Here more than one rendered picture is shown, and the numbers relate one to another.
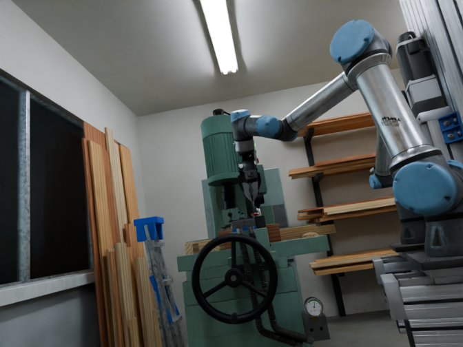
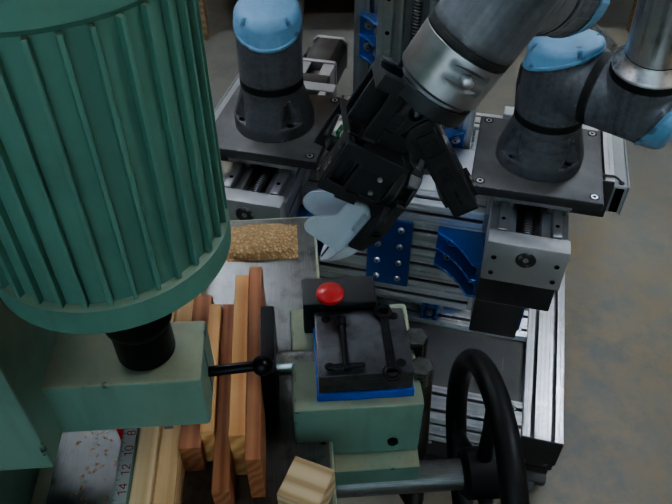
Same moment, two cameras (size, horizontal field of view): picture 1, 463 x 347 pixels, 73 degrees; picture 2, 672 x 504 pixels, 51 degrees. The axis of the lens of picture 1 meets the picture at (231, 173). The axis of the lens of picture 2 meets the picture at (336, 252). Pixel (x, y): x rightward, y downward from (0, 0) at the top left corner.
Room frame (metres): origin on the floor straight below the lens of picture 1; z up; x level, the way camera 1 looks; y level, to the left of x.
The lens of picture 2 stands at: (1.30, 0.43, 1.57)
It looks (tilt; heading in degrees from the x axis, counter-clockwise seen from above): 44 degrees down; 264
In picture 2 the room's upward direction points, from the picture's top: straight up
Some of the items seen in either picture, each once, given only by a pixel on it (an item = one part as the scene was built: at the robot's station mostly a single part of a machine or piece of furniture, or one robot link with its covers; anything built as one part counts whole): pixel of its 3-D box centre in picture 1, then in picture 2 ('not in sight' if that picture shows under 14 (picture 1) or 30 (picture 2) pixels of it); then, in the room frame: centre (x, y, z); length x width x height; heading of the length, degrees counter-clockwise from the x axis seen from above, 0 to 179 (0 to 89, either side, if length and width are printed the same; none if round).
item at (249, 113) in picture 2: (418, 229); (273, 97); (1.29, -0.72, 0.87); 0.15 x 0.15 x 0.10
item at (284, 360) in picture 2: not in sight; (297, 362); (1.29, -0.04, 0.95); 0.09 x 0.07 x 0.09; 88
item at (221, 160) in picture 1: (222, 151); (62, 67); (1.43, 0.03, 1.35); 0.18 x 0.18 x 0.31
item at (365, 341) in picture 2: (249, 223); (355, 333); (1.23, -0.04, 0.99); 0.13 x 0.11 x 0.06; 88
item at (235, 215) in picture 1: (232, 219); (134, 379); (1.45, 0.03, 1.03); 0.14 x 0.07 x 0.09; 178
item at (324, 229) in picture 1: (271, 237); (187, 321); (1.42, -0.13, 0.92); 0.57 x 0.02 x 0.04; 88
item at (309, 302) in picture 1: (313, 308); not in sight; (1.21, -0.22, 0.65); 0.06 x 0.04 x 0.08; 88
